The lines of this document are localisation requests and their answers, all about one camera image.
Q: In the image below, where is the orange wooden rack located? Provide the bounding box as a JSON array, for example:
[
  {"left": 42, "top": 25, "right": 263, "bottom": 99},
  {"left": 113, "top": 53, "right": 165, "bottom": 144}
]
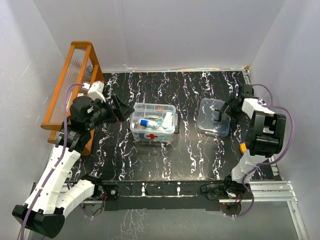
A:
[{"left": 40, "top": 41, "right": 105, "bottom": 144}]

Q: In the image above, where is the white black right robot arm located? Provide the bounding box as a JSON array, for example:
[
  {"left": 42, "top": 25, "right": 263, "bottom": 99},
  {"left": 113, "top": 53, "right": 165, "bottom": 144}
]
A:
[{"left": 215, "top": 84, "right": 287, "bottom": 199}]

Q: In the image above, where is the clear box lid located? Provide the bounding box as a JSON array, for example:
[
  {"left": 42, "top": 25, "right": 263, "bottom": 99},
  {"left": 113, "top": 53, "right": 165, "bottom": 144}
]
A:
[{"left": 196, "top": 98, "right": 231, "bottom": 137}]

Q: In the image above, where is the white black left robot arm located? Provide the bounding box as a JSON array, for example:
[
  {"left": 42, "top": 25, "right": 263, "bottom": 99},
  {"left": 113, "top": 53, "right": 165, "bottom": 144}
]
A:
[{"left": 12, "top": 95, "right": 135, "bottom": 239}]

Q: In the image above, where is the white paper leaflet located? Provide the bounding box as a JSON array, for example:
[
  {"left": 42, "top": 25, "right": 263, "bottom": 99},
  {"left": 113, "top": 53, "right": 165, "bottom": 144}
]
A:
[{"left": 161, "top": 112, "right": 173, "bottom": 129}]

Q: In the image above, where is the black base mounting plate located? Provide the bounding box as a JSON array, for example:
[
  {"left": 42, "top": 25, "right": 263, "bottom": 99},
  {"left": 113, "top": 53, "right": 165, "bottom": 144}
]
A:
[{"left": 74, "top": 180, "right": 253, "bottom": 212}]

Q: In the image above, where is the clear medicine kit box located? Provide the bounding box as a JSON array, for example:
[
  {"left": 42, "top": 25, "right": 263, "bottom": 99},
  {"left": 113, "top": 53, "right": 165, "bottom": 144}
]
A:
[{"left": 129, "top": 102, "right": 180, "bottom": 144}]

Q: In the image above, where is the clear divided organizer tray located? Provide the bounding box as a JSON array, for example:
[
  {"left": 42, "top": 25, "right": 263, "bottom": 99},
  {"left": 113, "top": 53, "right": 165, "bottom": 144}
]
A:
[{"left": 129, "top": 103, "right": 178, "bottom": 134}]

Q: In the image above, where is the yellow white small block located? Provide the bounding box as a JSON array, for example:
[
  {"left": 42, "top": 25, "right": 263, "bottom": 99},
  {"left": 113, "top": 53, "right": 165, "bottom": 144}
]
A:
[{"left": 239, "top": 143, "right": 247, "bottom": 154}]

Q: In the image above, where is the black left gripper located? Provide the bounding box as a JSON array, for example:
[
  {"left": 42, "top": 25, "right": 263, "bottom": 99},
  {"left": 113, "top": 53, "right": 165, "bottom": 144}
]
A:
[{"left": 85, "top": 94, "right": 134, "bottom": 131}]

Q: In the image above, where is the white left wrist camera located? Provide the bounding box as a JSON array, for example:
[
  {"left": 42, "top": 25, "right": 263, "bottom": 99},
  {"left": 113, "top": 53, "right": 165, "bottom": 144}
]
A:
[{"left": 87, "top": 81, "right": 106, "bottom": 102}]

